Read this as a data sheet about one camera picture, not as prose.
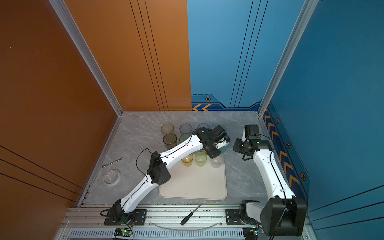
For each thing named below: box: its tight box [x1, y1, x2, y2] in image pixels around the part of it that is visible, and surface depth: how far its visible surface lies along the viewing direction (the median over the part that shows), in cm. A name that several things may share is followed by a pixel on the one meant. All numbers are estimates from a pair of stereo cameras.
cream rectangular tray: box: [158, 155, 228, 200], surface depth 87 cm
